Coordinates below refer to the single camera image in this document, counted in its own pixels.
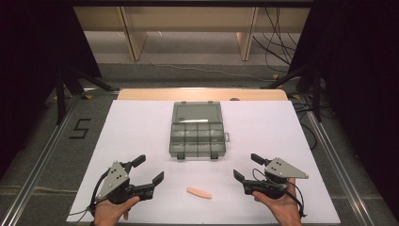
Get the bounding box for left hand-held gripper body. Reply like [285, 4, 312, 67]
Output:
[94, 160, 146, 205]

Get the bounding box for white floor cable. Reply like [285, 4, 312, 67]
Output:
[150, 60, 268, 83]

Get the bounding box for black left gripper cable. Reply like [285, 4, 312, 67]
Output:
[67, 170, 111, 224]

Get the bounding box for person's left hand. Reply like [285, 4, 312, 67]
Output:
[93, 196, 141, 226]

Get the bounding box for black metal stand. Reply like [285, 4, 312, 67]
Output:
[260, 63, 325, 124]
[54, 66, 120, 126]

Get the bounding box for white board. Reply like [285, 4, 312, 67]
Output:
[66, 99, 342, 225]

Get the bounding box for metal floor rail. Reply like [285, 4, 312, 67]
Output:
[304, 110, 379, 226]
[0, 92, 87, 226]

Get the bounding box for black curtain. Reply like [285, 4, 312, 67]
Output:
[287, 0, 399, 219]
[0, 0, 104, 178]

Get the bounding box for black cables beside table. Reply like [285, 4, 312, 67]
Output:
[292, 93, 331, 151]

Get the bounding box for peach oval piece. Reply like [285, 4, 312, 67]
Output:
[185, 186, 213, 201]

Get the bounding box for black floor cable bundle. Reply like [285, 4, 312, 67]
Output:
[251, 7, 299, 73]

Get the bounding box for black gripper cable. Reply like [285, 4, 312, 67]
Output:
[251, 168, 308, 219]
[67, 170, 111, 224]

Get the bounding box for light wooden bench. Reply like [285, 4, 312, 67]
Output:
[73, 6, 311, 62]

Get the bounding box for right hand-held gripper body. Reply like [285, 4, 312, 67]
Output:
[250, 156, 310, 201]

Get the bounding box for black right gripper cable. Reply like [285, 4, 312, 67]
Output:
[251, 168, 308, 219]

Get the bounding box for person's right hand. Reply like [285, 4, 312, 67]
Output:
[251, 177, 304, 226]

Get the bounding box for clear grey plastic compartment box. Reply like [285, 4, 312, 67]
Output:
[168, 100, 231, 160]

